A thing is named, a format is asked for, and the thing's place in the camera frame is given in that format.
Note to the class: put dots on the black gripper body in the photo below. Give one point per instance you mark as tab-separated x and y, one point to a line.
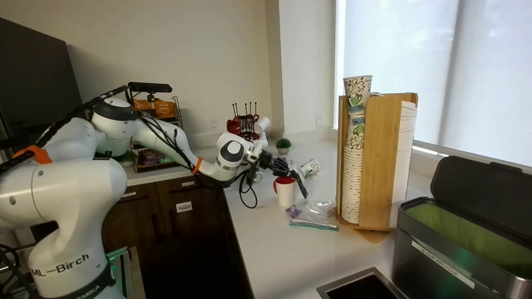
276	163

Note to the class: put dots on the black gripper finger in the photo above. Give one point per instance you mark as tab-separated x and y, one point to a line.
299	181

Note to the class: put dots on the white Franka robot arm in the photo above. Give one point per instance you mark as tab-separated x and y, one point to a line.
55	193

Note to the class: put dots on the white and red mug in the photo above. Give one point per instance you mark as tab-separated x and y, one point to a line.
286	194

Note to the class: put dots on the small green ball plant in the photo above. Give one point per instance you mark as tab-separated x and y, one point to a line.
282	143

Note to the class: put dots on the tall patterned paper cup stack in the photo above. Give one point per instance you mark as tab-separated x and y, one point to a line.
354	166

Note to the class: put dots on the snack organizer rack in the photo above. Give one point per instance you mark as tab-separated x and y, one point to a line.
158	108

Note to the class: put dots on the dark brown counter cabinet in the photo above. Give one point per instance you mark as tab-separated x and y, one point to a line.
166	249

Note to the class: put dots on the stainless steel trash bin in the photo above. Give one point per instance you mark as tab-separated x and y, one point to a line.
442	259

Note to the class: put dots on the green bin liner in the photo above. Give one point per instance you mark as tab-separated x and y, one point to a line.
470	234

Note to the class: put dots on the window with white blinds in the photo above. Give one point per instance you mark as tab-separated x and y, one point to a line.
442	67

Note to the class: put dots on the teal framed panel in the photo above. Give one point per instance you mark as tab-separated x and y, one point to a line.
118	266

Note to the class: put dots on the large black panel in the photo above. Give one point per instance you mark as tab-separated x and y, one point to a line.
33	83

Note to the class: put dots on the black stereo camera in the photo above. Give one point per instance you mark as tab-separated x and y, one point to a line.
149	86

